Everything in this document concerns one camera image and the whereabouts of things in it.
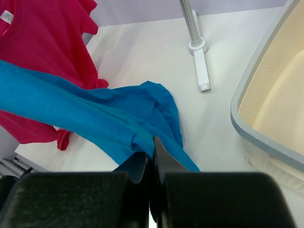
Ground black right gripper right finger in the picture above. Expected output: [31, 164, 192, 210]
[152, 137, 295, 228]

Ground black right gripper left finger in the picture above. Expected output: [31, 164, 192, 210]
[0, 153, 150, 228]

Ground blue t shirt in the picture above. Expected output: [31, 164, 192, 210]
[0, 59, 201, 224]

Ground pink t shirt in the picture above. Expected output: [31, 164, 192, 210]
[0, 0, 109, 152]

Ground cream laundry basket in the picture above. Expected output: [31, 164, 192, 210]
[230, 0, 304, 195]

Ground metal clothes rack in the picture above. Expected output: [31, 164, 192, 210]
[179, 0, 211, 92]

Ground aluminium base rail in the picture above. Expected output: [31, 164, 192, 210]
[0, 156, 32, 178]

